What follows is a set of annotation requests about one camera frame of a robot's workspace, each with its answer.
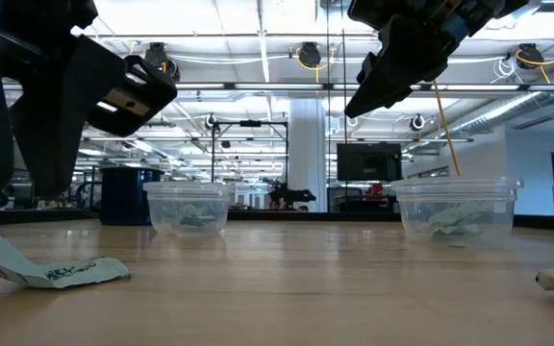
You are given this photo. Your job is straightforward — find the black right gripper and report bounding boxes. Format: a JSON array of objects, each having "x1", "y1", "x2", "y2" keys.
[{"x1": 343, "y1": 0, "x2": 531, "y2": 119}]

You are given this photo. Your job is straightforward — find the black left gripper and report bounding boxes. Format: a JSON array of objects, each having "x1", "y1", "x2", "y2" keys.
[{"x1": 0, "y1": 0, "x2": 127, "y2": 198}]

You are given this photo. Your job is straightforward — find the black monitor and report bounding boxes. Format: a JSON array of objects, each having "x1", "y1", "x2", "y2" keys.
[{"x1": 336, "y1": 142, "x2": 403, "y2": 183}]

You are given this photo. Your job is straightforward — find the long ceiling light strip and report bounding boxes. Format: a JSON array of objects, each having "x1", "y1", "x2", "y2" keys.
[{"x1": 175, "y1": 82, "x2": 554, "y2": 93}]

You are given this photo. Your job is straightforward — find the white building column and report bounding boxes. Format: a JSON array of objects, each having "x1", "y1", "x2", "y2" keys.
[{"x1": 288, "y1": 98, "x2": 330, "y2": 213}]

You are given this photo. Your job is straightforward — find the dark cylindrical cup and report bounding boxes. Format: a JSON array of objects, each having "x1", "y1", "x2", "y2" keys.
[{"x1": 99, "y1": 166, "x2": 165, "y2": 227}]

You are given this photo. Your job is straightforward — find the clear plastic deli cup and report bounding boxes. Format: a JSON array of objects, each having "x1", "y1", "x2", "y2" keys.
[
  {"x1": 142, "y1": 181, "x2": 236, "y2": 238},
  {"x1": 390, "y1": 176, "x2": 525, "y2": 249}
]

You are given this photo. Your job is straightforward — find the thin black hanging cable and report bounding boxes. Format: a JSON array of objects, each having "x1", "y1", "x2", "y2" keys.
[{"x1": 325, "y1": 0, "x2": 331, "y2": 213}]

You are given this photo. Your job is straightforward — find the yellow hanging cable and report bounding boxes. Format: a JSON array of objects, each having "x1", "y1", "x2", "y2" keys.
[{"x1": 431, "y1": 80, "x2": 463, "y2": 177}]

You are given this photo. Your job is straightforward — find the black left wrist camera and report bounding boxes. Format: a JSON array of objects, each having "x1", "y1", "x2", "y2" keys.
[{"x1": 87, "y1": 54, "x2": 179, "y2": 138}]

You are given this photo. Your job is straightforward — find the silver ventilation duct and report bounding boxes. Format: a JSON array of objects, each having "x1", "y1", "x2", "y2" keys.
[{"x1": 442, "y1": 60, "x2": 554, "y2": 138}]

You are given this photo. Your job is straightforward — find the black background rig frame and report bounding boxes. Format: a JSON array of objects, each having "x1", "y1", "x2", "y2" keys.
[{"x1": 211, "y1": 119, "x2": 290, "y2": 185}]

